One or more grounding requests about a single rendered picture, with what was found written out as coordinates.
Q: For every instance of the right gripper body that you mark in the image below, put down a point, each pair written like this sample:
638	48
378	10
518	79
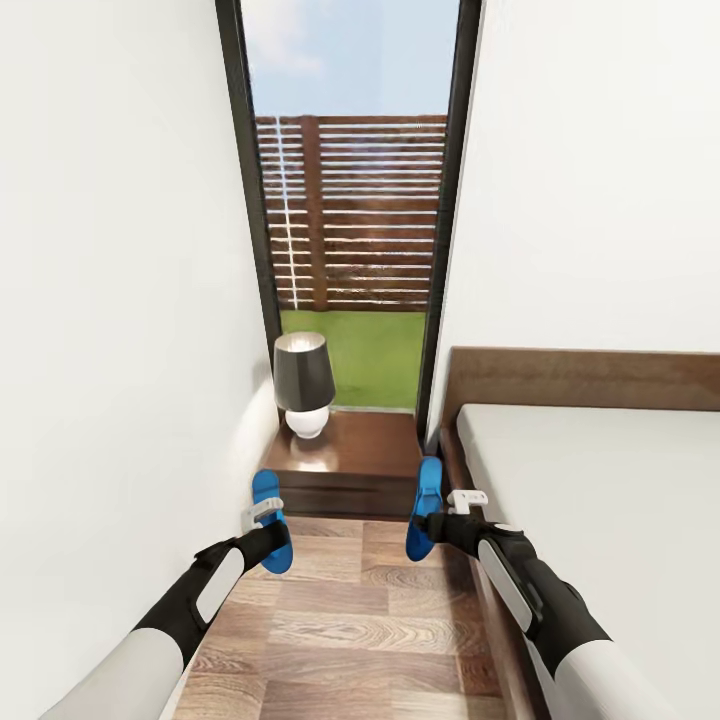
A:
447	528

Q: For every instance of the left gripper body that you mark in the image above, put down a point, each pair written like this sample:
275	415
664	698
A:
269	539

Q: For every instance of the bed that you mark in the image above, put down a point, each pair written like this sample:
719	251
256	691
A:
609	461

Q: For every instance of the sandal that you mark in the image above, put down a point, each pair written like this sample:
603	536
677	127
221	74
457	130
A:
265	485
428	500

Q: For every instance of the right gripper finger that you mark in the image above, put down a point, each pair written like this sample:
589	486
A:
421	522

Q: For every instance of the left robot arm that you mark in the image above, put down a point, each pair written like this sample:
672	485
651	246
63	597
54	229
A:
136	679

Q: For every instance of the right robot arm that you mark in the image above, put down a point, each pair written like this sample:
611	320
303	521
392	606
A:
596	679

